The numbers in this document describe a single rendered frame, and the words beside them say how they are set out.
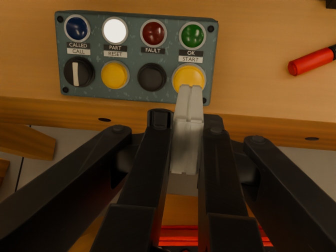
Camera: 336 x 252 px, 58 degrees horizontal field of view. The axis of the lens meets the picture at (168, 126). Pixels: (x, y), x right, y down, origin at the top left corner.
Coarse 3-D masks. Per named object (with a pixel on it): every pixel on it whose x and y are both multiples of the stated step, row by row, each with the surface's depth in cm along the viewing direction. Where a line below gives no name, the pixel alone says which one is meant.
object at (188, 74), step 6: (186, 66) 27; (192, 66) 27; (180, 72) 27; (186, 72) 27; (192, 72) 27; (198, 72) 27; (174, 78) 28; (180, 78) 27; (186, 78) 27; (192, 78) 27; (198, 78) 27; (174, 84) 28; (180, 84) 28; (192, 84) 28; (198, 84) 28
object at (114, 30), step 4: (112, 20) 27; (116, 20) 27; (108, 24) 27; (112, 24) 27; (116, 24) 27; (120, 24) 27; (104, 28) 27; (108, 28) 27; (112, 28) 27; (116, 28) 27; (120, 28) 27; (124, 28) 27; (104, 32) 27; (108, 32) 27; (112, 32) 27; (116, 32) 27; (120, 32) 27; (124, 32) 27; (108, 36) 27; (112, 36) 27; (116, 36) 27; (120, 36) 27; (112, 40) 28; (116, 40) 28; (120, 40) 28
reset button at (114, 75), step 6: (108, 66) 28; (114, 66) 28; (120, 66) 28; (102, 72) 28; (108, 72) 28; (114, 72) 28; (120, 72) 28; (126, 72) 28; (102, 78) 28; (108, 78) 28; (114, 78) 28; (120, 78) 28; (126, 78) 28; (108, 84) 28; (114, 84) 28; (120, 84) 28
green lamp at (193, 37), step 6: (192, 24) 27; (186, 30) 27; (192, 30) 27; (198, 30) 27; (186, 36) 27; (192, 36) 27; (198, 36) 27; (186, 42) 27; (192, 42) 27; (198, 42) 27
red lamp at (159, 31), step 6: (150, 24) 27; (156, 24) 27; (144, 30) 27; (150, 30) 27; (156, 30) 27; (162, 30) 27; (144, 36) 27; (150, 36) 27; (156, 36) 27; (162, 36) 27; (150, 42) 27; (156, 42) 27
